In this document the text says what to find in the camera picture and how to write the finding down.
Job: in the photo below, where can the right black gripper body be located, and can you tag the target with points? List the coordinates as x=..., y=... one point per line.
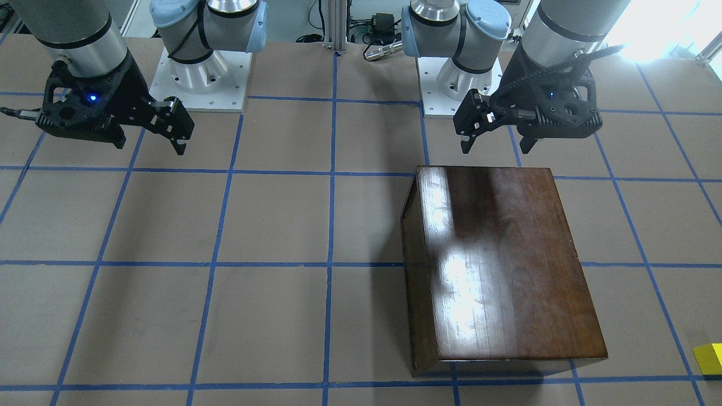
x=128, y=89

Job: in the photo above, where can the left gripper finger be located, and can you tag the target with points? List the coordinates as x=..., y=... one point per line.
x=466, y=143
x=527, y=143

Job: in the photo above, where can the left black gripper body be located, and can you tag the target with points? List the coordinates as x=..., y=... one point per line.
x=514, y=80

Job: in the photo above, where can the yellow cube block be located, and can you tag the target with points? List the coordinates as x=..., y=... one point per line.
x=708, y=358

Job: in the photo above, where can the aluminium frame post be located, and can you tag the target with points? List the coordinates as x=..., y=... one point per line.
x=335, y=23

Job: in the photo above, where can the black power adapter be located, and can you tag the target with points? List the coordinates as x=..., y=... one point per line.
x=383, y=27

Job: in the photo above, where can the dark wooden drawer cabinet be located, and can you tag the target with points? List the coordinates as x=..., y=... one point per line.
x=493, y=277

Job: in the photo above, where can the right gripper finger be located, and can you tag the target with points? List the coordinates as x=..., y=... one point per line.
x=179, y=145
x=118, y=140

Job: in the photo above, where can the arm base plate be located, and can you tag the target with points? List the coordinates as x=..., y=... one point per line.
x=443, y=85
x=218, y=84

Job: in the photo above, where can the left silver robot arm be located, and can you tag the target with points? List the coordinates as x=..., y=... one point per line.
x=471, y=35

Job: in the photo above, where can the silver cylindrical connector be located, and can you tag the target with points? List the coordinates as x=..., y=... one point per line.
x=383, y=51

